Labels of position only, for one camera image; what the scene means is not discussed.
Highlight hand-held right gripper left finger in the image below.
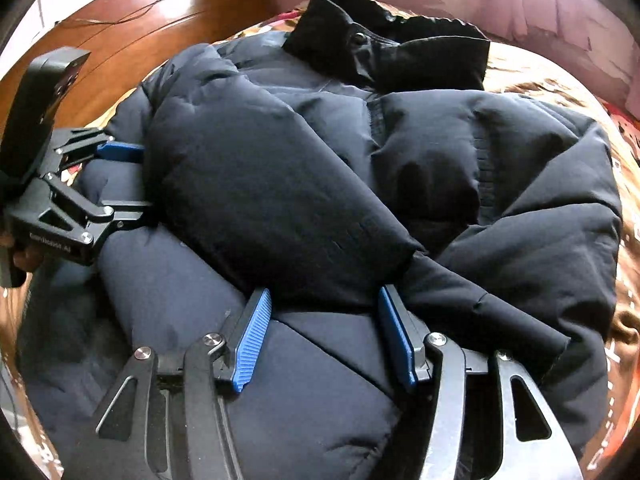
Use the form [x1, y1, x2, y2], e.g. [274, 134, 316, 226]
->
[62, 287, 273, 480]

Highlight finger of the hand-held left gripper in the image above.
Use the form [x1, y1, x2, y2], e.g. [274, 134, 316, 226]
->
[27, 172, 153, 241]
[47, 127, 146, 173]

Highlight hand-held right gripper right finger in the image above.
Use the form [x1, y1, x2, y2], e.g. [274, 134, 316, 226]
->
[377, 285, 583, 480]

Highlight navy puffer jacket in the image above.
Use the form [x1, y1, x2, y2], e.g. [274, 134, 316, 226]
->
[15, 0, 623, 480]

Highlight wooden headboard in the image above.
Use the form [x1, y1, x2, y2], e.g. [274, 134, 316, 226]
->
[0, 0, 273, 133]

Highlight printed colourful blanket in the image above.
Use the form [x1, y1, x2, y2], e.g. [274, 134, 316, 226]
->
[0, 2, 640, 480]

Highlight thin black cable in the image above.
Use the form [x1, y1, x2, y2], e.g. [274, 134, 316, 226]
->
[55, 0, 166, 28]

